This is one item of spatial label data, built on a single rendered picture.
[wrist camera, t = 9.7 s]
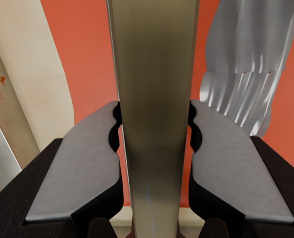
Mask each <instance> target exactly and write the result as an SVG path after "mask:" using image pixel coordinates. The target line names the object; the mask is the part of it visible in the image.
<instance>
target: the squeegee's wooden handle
mask: <svg viewBox="0 0 294 238"><path fill-rule="evenodd" d="M108 2H109V14H110V22H111V30H112V39H113V47H114V55H115V64H116V72H117V80H118V92H119V100H120V108H121V117H122V125H123V133H124V142H125V150H126V162H127V170H128V178H129V186H130V195H131V203H132V211H133V220H134V231H135V238H176V236H177V226H178V216H179V206H180V196H181V187H182V177H183V167H184V157H185V144H186V134H187V124H188V114H189V105H190V95H191V85H192V76H193V62H194V52H195V42H196V33H197V23H198V13H199V4H200V0H108Z"/></svg>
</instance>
